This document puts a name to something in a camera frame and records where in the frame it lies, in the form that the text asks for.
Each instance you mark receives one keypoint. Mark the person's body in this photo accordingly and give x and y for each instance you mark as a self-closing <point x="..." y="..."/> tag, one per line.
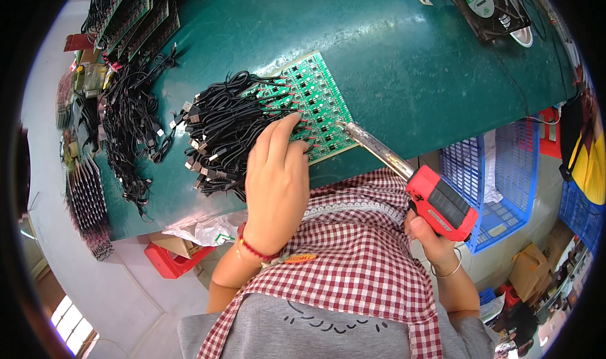
<point x="350" y="274"/>

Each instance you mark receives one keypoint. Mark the black square cooling fan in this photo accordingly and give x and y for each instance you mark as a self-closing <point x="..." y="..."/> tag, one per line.
<point x="487" y="6"/>

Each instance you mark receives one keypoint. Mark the person's left hand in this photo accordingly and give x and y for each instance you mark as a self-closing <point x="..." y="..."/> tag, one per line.
<point x="277" y="193"/>

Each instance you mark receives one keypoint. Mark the green circuit board panel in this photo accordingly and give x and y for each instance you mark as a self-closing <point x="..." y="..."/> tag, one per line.
<point x="322" y="108"/>

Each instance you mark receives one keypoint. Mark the white plastic bag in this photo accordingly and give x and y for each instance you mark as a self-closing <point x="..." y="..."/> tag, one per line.
<point x="208" y="229"/>

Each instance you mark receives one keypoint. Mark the heap of finished boards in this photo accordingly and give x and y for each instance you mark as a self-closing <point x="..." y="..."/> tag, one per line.
<point x="87" y="207"/>

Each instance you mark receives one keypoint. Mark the brown paper bag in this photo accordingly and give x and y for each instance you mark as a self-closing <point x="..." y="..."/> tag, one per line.
<point x="529" y="271"/>

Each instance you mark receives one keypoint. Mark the red plastic stool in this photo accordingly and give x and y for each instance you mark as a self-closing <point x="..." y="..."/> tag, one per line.
<point x="170" y="264"/>

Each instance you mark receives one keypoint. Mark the silver bangle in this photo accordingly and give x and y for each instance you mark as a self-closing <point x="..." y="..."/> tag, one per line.
<point x="449" y="273"/>

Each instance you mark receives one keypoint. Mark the brown cardboard box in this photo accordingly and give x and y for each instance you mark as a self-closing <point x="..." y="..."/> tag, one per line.
<point x="177" y="245"/>

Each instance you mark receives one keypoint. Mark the small red box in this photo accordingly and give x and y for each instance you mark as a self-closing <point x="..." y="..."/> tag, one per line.
<point x="78" y="42"/>

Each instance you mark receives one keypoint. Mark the yellow and black bag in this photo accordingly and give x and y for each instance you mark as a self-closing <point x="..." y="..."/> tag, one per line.
<point x="589" y="160"/>

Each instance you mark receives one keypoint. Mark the red soldering gun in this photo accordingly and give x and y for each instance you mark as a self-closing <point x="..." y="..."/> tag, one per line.
<point x="440" y="203"/>

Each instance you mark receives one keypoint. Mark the clutter of bottles and boxes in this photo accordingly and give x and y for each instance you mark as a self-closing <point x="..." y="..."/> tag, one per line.
<point x="87" y="89"/>

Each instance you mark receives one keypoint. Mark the blue plastic crate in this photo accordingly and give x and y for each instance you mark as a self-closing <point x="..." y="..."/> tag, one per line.
<point x="580" y="214"/>
<point x="502" y="188"/>

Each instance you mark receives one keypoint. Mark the person's right hand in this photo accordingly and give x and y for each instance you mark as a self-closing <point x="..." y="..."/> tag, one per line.
<point x="433" y="248"/>

